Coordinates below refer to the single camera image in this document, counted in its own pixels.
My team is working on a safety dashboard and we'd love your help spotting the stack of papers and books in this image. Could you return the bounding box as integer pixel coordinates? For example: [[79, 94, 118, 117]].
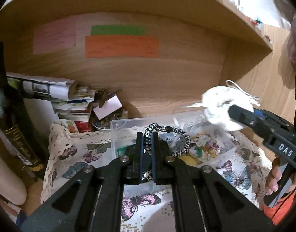
[[6, 72, 96, 122]]

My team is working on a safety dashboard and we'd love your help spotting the pink sticky note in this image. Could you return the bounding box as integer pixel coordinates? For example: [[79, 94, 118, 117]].
[[33, 18, 76, 55]]

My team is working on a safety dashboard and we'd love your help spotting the beige cylinder roll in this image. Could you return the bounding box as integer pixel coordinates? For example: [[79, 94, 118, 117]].
[[0, 157, 27, 206]]

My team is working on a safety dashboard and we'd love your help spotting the small white box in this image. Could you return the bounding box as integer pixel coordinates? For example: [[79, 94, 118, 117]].
[[93, 95, 122, 120]]

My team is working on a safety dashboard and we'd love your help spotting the floral fabric piece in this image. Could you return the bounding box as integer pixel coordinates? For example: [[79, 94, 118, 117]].
[[188, 132, 220, 160]]

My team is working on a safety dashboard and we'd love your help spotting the white face mask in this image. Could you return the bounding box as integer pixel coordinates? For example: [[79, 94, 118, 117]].
[[186, 80, 260, 131]]

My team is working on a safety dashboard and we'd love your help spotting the person's right hand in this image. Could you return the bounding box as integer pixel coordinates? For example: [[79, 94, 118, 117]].
[[265, 158, 296, 195]]

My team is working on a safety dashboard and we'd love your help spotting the dark wine bottle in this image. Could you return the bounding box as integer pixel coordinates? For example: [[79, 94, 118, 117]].
[[0, 42, 47, 172]]

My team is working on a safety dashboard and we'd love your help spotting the orange sticky note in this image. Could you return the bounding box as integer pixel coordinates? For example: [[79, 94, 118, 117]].
[[85, 35, 158, 58]]

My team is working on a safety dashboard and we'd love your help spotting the yellow sponge roll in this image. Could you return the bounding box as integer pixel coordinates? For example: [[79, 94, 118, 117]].
[[179, 155, 203, 167]]

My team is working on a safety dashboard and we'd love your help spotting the clear plastic storage box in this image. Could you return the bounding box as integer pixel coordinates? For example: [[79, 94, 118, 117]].
[[110, 111, 231, 160]]

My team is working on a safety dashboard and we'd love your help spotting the wooden shelf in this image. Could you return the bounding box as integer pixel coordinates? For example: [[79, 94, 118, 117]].
[[0, 0, 273, 90]]

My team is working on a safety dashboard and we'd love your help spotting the green sticky note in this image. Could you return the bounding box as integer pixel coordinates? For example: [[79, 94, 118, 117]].
[[91, 25, 145, 36]]

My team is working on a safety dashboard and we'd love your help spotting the black white braided hairband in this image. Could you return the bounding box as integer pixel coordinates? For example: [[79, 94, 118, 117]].
[[142, 122, 192, 182]]

